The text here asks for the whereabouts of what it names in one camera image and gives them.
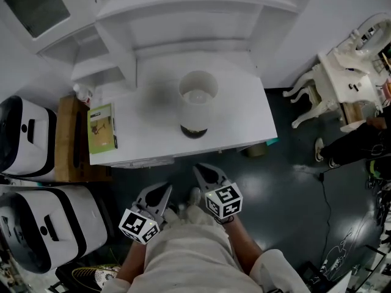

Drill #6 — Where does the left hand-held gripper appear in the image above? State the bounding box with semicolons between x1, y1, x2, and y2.
118;181;174;245

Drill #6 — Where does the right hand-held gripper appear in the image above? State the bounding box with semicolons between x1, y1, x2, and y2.
192;162;244;220

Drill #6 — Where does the white table lamp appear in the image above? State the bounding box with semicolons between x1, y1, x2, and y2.
178;70;219;139

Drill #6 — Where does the person's left forearm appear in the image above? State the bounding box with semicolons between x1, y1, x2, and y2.
115;241;148;283

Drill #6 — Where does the person's right forearm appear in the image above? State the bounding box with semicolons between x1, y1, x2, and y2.
224;218;264;275

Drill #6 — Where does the white table top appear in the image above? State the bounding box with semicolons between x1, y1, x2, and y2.
88;71;279;168

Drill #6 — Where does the white desk hutch shelving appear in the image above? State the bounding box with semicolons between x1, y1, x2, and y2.
0;0;321;89

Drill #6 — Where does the person's white shoe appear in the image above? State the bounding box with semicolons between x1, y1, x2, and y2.
188;187;202;208

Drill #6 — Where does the olive bin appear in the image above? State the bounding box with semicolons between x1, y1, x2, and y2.
243;142;268;158

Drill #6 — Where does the person's white garment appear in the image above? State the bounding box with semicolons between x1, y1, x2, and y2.
100;204;309;293

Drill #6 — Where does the green flat box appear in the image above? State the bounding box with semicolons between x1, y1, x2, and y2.
87;103;119;154

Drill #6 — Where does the yellow mesh racket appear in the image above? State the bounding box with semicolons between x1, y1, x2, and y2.
71;264;122;290

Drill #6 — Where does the large white black machine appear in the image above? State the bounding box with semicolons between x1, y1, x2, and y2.
0;185;109;275

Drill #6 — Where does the brown cardboard box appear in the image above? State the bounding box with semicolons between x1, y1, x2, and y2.
54;95;112;183

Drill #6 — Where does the white vanity stool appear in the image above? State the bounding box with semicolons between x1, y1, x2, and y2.
282;68;325;129

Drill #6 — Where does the clear bottle with red label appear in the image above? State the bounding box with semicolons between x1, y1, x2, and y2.
73;84;93;107

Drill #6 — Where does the small white black machine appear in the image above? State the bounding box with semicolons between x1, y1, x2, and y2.
0;95;58;178

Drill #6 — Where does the white vanity table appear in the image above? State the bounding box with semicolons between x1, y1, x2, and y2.
282;52;391;133

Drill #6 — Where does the white picture board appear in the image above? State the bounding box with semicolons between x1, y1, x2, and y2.
334;270;354;293

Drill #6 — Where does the white oval vanity mirror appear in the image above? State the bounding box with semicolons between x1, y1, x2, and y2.
350;12;391;58

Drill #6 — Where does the glass hutch cabinet door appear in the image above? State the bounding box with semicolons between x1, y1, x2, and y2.
2;0;71;39

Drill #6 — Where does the black floor cable with adapter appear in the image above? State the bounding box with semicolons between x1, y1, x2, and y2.
318;165;334;268

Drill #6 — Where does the white floor cable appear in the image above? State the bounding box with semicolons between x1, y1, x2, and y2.
320;218;369;283

